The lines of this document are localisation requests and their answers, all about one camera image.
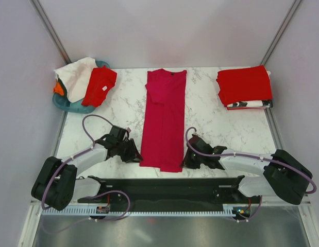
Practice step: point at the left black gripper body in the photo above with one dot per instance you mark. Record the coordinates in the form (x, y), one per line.
(121, 148)

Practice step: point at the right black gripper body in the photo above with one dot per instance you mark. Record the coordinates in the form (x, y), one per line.
(197, 159)

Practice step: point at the magenta polo shirt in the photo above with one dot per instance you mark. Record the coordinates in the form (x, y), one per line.
(162, 139)

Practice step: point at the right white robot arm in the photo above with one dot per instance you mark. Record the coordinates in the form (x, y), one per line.
(278, 174)

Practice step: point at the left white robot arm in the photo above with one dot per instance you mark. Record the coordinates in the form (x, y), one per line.
(56, 185)

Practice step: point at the red t shirt in basket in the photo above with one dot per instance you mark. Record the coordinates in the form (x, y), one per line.
(102, 80)

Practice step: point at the teal laundry basket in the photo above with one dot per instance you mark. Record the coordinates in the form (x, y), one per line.
(64, 104)

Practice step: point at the white t shirt in basket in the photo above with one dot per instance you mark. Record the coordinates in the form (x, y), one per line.
(75, 77)

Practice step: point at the orange garment in basket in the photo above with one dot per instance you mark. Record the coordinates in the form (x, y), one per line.
(59, 89)

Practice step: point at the folded red t shirt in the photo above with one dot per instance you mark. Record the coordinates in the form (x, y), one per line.
(243, 85)

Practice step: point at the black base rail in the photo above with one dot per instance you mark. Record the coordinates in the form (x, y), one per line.
(201, 193)

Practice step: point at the white slotted cable duct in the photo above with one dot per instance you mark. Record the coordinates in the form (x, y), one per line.
(93, 210)

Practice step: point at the left aluminium corner post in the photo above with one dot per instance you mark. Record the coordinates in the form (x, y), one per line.
(50, 29)

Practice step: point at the aluminium corner post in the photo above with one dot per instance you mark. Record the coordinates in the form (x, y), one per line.
(50, 29)
(281, 30)

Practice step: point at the right aluminium corner post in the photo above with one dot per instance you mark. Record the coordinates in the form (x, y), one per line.
(281, 30)

